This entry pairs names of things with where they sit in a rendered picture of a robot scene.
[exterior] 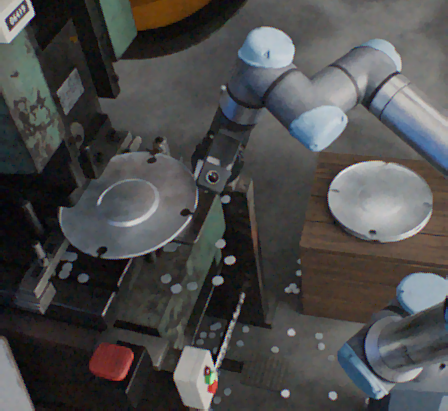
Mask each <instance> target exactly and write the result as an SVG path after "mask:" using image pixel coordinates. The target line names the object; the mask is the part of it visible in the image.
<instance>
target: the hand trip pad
mask: <svg viewBox="0 0 448 411"><path fill-rule="evenodd" d="M133 358H134V355H133V352H132V351H131V349H130V348H127V347H124V346H120V345H116V344H112V343H109V342H103V343H100V344H99V345H98V346H97V347H96V348H95V352H94V354H93V356H92V358H91V360H90V362H89V365H88V367H89V370H90V371H91V372H92V373H93V374H95V375H98V376H101V377H105V378H108V379H112V380H120V379H122V378H123V377H124V376H126V374H127V372H128V370H129V367H130V365H131V363H132V362H133Z"/></svg>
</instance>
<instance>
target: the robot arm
mask: <svg viewBox="0 0 448 411"><path fill-rule="evenodd" d="M394 49H395V48H394V46H393V45H391V44H389V43H388V42H386V41H384V40H381V39H372V40H367V42H365V43H363V44H361V45H359V46H356V47H354V48H352V49H351V50H350V52H349V53H346V54H345V55H343V56H342V57H340V58H339V59H337V60H336V61H334V62H333V63H332V64H331V65H329V66H328V67H326V68H323V69H321V70H320V71H318V72H317V73H315V74H314V75H313V76H312V77H310V78H309V79H308V78H307V77H306V76H305V75H304V74H303V73H302V72H300V71H299V70H298V69H297V68H296V67H295V66H294V65H293V64H292V63H291V62H292V60H293V54H294V45H293V44H292V42H291V40H290V39H289V38H288V37H287V36H286V35H285V34H284V33H282V31H280V30H278V29H275V28H271V27H258V28H255V29H254V30H252V31H251V32H250V33H249V34H248V36H247V38H246V40H245V41H244V43H243V45H242V47H241V48H240V49H239V51H238V54H237V58H236V60H235V63H234V65H233V70H232V72H231V75H230V77H229V79H228V82H227V84H226V86H224V85H222V86H221V88H220V91H222V92H223V94H222V96H221V99H220V103H219V105H218V107H217V109H216V112H215V114H214V117H213V119H212V121H211V124H210V126H209V129H208V131H207V133H206V136H203V138H202V144H200V143H197V146H196V148H195V150H194V152H193V154H192V157H191V164H192V169H193V173H194V176H195V180H196V185H197V187H199V190H200V191H203V192H204V193H207V192H209V193H211V194H213V195H218V194H220V193H221V192H222V191H223V189H224V187H225V186H227V185H228V184H230V183H231V182H233V181H235V179H236V178H237V177H238V176H239V174H240V171H241V168H242V166H243V165H244V162H243V161H241V159H243V158H244V155H245V153H244V152H243V150H244V149H245V148H246V145H247V142H248V139H249V136H250V133H251V131H252V130H253V129H254V128H255V127H256V126H257V124H258V122H259V121H261V119H262V118H263V116H264V114H265V110H266V109H267V110H268V111H269V112H270V113H271V114H272V115H273V116H274V117H275V118H276V119H277V120H278V121H279V122H280V123H281V124H282V125H283V126H284V127H285V128H286V129H287V130H288V131H289V134H291V135H292V136H293V137H295V138H297V140H298V141H299V142H300V143H301V144H302V145H304V146H305V147H306V148H307V149H308V150H310V151H314V152H316V151H320V150H322V149H324V148H325V147H326V146H327V145H329V144H330V143H331V142H332V141H333V140H334V139H336V138H337V137H338V136H339V135H340V134H341V133H342V132H343V130H344V127H345V125H346V122H347V118H346V116H345V115H344V114H345V113H347V112H348V111H350V110H351V109H353V108H354V107H355V106H357V105H358V104H360V103H361V105H362V106H363V107H364V108H366V109H367V110H368V111H369V112H370V113H371V114H372V115H374V116H375V117H376V118H377V119H378V120H379V121H381V122H382V123H383V124H384V125H385V126H387V127H388V128H389V129H390V130H391V131H392V132H394V133H395V134H396V135H397V136H398V137H399V138H401V140H402V141H403V142H404V143H405V144H407V145H408V146H409V147H410V148H411V149H413V150H415V151H416V152H417V153H418V154H419V155H420V156H421V157H422V158H423V159H424V160H426V161H427V162H428V163H429V164H430V165H431V166H433V167H434V169H435V170H436V171H437V172H439V173H440V174H442V175H443V176H444V177H446V178H447V179H448V112H447V111H446V110H445V109H444V108H443V107H442V106H441V105H440V104H438V103H437V102H436V101H435V100H433V99H432V98H431V97H430V96H428V95H427V94H426V92H424V91H423V90H422V89H421V88H419V87H417V86H416V85H414V84H413V83H412V82H411V81H409V79H408V78H407V77H405V76H404V75H403V74H402V73H400V70H401V59H400V56H399V54H397V53H396V51H395V50H394ZM337 358H338V360H339V362H340V364H341V366H342V368H343V371H344V372H345V373H346V374H347V375H348V377H349V378H350V379H351V380H352V381H353V382H354V383H355V385H356V386H357V387H358V388H360V389H361V390H362V391H363V392H364V393H365V394H367V395H368V396H370V397H371V398H373V399H377V398H382V397H383V396H384V395H387V394H388V391H389V390H390V389H391V388H392V387H393V385H395V384H396V383H400V382H404V381H410V382H413V383H428V382H432V381H435V380H437V379H439V378H441V377H442V376H444V374H445V373H446V372H447V370H448V281H447V280H446V281H445V280H444V279H443V278H441V277H439V276H437V275H434V274H430V273H422V272H421V273H414V274H411V275H409V276H407V277H405V278H404V279H403V280H402V281H401V282H400V284H399V286H398V287H397V290H396V296H395V297H394V299H393V300H392V301H391V302H390V303H389V304H388V305H387V306H386V307H384V308H383V309H382V310H381V311H380V312H379V313H378V314H376V315H374V316H373V318H372V319H371V320H370V321H369V322H368V323H367V324H366V325H364V326H363V327H362V328H361V329H360V330H359V331H358V332H357V333H356V334H355V335H353V336H352V337H351V338H350V339H349V340H348V341H345V342H344V345H343V346H342V347H341V348H340V349H339V350H338V352H337Z"/></svg>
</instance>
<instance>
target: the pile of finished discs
mask: <svg viewBox="0 0 448 411"><path fill-rule="evenodd" d="M432 206H433V196H432V192H431V190H430V188H429V186H428V184H427V183H426V182H425V180H424V179H423V178H422V177H421V176H420V175H419V174H418V173H415V172H414V171H412V170H411V169H409V168H406V167H404V166H403V165H400V164H396V163H392V162H391V164H390V163H388V164H386V163H383V161H369V162H364V163H360V164H357V165H354V166H351V167H349V168H346V169H345V170H343V171H342V172H341V173H339V174H338V175H337V176H336V177H335V179H334V180H333V181H332V183H331V185H330V189H329V192H328V207H329V211H330V213H331V216H332V217H333V219H334V220H335V222H336V223H337V224H338V225H339V226H341V227H342V228H343V229H344V230H346V231H347V232H348V233H349V234H351V235H353V236H355V237H358V238H360V239H363V240H367V241H371V242H373V240H377V241H376V242H379V243H387V242H396V241H400V240H403V239H406V238H408V237H410V236H412V235H414V234H416V233H417V232H418V231H419V230H420V229H421V228H422V227H423V226H424V225H425V224H426V223H427V221H428V220H429V219H430V217H431V214H432Z"/></svg>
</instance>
